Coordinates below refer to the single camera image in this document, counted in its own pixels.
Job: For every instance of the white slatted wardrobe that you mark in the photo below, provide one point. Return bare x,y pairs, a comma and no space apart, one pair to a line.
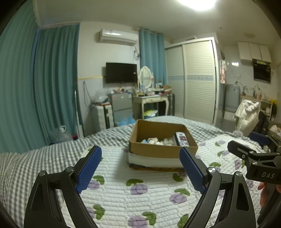
197,81

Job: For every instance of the black wall television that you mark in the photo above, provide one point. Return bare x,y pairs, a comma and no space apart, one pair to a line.
121,72

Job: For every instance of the white kitchen shelf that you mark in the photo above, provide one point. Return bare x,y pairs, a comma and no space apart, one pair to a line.
266,105

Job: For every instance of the floral quilted mat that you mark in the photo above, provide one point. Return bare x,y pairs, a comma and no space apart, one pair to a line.
123,157

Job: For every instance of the basket with yellow cloth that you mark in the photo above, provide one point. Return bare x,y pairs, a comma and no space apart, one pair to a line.
150,114

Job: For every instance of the small grey fridge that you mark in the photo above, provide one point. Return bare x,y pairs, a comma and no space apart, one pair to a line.
120,107

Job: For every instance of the white jacket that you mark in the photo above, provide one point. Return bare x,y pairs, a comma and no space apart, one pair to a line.
245,116

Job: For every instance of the clear plastic bag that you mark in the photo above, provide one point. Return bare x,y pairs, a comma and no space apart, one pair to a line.
101,96

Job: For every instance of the grey washing machine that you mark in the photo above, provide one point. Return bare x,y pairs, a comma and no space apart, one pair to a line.
231,97

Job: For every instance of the white air conditioner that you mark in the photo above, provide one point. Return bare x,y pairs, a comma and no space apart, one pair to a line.
117,37

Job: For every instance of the person's right hand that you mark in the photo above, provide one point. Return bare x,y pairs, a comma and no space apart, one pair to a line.
264,195

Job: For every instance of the black range hood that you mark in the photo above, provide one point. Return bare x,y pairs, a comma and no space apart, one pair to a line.
261,71

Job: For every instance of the white dressing table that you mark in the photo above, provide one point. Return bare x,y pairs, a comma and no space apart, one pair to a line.
150,99

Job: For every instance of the small blue tissue packet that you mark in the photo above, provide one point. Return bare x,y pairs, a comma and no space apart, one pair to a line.
144,141

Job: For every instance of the ceiling light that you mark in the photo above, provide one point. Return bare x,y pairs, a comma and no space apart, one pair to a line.
197,4

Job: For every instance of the light blue curtain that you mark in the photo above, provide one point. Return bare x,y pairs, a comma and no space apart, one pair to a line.
151,57

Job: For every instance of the teal curtain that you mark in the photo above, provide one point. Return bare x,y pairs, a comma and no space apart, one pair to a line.
15,87
57,83

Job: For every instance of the white sock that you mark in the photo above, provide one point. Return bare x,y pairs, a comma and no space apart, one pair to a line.
154,140
168,141

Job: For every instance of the white suitcase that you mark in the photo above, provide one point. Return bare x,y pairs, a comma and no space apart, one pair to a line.
100,118

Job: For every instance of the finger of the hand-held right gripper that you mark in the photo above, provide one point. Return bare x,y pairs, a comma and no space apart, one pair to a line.
240,151
259,138

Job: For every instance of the brown cardboard box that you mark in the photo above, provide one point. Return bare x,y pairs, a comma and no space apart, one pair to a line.
153,150

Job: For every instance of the blue plastic bag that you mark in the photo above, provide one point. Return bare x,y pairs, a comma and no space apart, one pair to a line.
126,120

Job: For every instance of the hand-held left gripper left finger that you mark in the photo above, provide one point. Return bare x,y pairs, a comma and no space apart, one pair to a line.
89,171

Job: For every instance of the white oval mirror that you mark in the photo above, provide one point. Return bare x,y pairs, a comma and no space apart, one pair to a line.
145,76

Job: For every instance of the clear water jug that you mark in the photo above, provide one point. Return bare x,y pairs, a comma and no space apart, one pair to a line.
60,136

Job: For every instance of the pink hanging cloth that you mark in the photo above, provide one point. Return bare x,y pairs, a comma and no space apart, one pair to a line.
222,72

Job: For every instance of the large white tissue pack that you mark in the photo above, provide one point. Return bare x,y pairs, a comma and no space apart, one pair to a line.
181,138

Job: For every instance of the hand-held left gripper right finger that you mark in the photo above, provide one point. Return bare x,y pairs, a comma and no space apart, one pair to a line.
193,171

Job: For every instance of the white wall cabinets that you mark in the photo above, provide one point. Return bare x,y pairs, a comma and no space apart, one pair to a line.
254,51

